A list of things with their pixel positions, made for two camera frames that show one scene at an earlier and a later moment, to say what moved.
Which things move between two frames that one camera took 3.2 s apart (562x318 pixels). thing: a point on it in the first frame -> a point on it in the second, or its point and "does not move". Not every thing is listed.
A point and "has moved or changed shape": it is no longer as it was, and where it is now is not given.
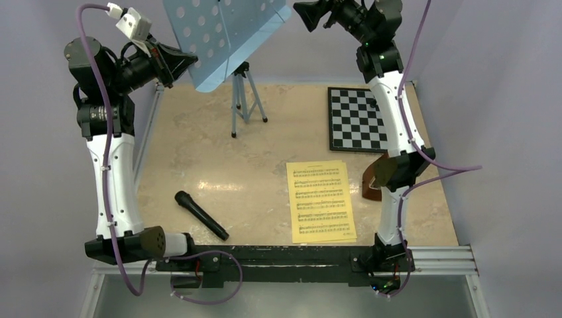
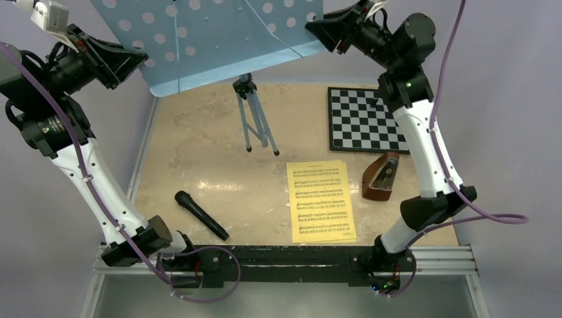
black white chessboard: [354, 126] does not move
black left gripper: [167, 63] -> [110, 62]
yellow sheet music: [318, 182] does not move
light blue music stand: [221, 34] has moved or changed shape
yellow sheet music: [321, 210] does not move
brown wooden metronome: [371, 189] does not move
